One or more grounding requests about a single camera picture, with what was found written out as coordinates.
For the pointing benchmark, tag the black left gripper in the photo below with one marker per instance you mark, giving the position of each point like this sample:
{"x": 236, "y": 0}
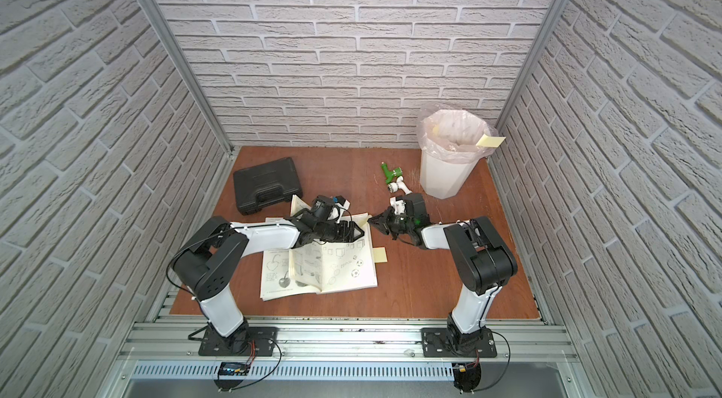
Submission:
{"x": 343, "y": 229}

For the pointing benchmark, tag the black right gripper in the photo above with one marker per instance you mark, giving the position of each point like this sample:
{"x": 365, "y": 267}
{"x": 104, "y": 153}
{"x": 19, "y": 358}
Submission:
{"x": 385, "y": 218}

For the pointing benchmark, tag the drawing instruction book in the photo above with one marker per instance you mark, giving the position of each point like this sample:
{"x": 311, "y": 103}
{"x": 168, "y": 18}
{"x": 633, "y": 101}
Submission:
{"x": 319, "y": 268}

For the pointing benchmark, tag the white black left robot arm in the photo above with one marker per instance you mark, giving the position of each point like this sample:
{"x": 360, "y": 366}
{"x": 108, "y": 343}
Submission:
{"x": 207, "y": 261}

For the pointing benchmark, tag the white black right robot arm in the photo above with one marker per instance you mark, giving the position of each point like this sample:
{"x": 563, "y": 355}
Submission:
{"x": 483, "y": 260}

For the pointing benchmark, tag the yellow sticky note lower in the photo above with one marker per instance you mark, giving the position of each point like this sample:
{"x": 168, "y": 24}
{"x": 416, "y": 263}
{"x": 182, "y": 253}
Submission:
{"x": 379, "y": 255}

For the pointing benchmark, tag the yellow note on bin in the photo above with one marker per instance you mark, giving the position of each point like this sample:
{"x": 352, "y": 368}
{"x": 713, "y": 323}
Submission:
{"x": 487, "y": 141}

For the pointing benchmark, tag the white plastic tap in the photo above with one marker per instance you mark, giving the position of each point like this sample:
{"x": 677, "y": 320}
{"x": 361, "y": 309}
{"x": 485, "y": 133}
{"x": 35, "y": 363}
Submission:
{"x": 398, "y": 185}

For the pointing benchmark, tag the green plastic tap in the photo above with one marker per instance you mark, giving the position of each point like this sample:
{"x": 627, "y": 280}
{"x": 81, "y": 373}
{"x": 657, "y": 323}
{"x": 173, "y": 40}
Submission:
{"x": 391, "y": 175}

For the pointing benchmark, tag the white trash bin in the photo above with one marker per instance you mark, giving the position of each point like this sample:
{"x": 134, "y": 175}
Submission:
{"x": 445, "y": 167}

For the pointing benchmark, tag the black plastic tool case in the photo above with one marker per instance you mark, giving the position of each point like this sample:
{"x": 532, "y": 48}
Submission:
{"x": 264, "y": 185}

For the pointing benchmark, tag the small green circuit board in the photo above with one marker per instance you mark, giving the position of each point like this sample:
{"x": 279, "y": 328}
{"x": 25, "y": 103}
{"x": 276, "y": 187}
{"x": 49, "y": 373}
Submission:
{"x": 233, "y": 369}

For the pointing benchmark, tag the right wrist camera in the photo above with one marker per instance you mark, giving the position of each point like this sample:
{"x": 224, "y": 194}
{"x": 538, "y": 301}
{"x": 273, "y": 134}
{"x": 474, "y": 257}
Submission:
{"x": 411, "y": 205}

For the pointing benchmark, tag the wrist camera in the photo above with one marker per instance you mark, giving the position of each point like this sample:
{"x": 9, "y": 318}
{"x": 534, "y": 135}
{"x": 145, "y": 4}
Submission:
{"x": 329, "y": 208}
{"x": 411, "y": 205}

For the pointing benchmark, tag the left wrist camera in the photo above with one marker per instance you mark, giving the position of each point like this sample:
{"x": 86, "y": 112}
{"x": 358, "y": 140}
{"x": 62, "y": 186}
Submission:
{"x": 329, "y": 208}

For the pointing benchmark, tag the aluminium front rail frame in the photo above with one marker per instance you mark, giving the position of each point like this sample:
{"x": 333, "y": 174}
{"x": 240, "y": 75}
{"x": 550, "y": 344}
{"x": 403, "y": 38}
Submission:
{"x": 339, "y": 349}

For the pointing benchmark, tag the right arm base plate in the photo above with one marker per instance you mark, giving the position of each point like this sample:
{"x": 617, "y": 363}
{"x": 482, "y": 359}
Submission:
{"x": 449, "y": 343}

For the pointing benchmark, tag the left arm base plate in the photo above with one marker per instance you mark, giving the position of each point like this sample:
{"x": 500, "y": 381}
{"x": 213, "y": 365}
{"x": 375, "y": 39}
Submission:
{"x": 241, "y": 343}

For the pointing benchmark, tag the right aluminium corner post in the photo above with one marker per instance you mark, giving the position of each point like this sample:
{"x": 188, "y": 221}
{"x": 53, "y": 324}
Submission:
{"x": 548, "y": 24}

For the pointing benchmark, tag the aluminium corner post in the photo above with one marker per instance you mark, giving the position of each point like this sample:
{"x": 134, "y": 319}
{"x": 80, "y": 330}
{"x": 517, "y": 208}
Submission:
{"x": 174, "y": 51}
{"x": 548, "y": 24}

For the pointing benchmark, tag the left aluminium corner post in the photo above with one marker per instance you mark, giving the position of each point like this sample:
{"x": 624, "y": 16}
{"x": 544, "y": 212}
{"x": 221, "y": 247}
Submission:
{"x": 174, "y": 51}

